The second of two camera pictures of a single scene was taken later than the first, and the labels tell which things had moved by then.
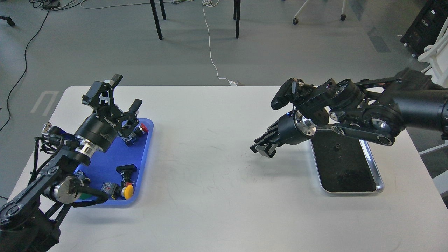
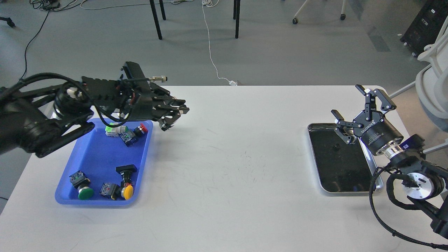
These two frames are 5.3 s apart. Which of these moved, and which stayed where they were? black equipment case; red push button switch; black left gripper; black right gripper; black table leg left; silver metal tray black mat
Moved: black right gripper; black left gripper
Stayed: silver metal tray black mat; black table leg left; black equipment case; red push button switch
